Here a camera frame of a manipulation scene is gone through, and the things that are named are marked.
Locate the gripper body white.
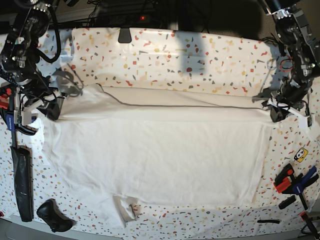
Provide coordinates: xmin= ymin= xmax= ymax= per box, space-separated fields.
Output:
xmin=261 ymin=79 xmax=315 ymax=130
xmin=18 ymin=89 xmax=65 ymax=125

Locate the white T-shirt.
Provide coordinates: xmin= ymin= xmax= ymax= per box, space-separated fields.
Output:
xmin=41 ymin=84 xmax=274 ymax=226

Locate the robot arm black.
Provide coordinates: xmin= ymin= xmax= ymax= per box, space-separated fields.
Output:
xmin=259 ymin=0 xmax=320 ymax=131
xmin=0 ymin=0 xmax=63 ymax=121

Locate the blue black bar clamp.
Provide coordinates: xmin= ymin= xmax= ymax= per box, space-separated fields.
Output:
xmin=0 ymin=84 xmax=37 ymax=148

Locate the yellow cartoon face sticker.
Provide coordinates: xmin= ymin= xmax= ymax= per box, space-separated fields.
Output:
xmin=293 ymin=147 xmax=309 ymax=163

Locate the red blue bar clamp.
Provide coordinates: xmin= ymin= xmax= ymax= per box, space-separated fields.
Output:
xmin=273 ymin=163 xmax=320 ymax=240

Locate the terrazzo pattern tablecloth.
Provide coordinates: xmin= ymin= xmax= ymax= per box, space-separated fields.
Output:
xmin=17 ymin=28 xmax=320 ymax=240

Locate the small black bar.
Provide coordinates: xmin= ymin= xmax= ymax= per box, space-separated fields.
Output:
xmin=278 ymin=195 xmax=296 ymax=210

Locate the black game controller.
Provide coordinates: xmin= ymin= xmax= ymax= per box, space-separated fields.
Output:
xmin=36 ymin=198 xmax=74 ymax=233

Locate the black power strip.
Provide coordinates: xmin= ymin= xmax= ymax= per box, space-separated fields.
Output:
xmin=94 ymin=14 xmax=151 ymax=26

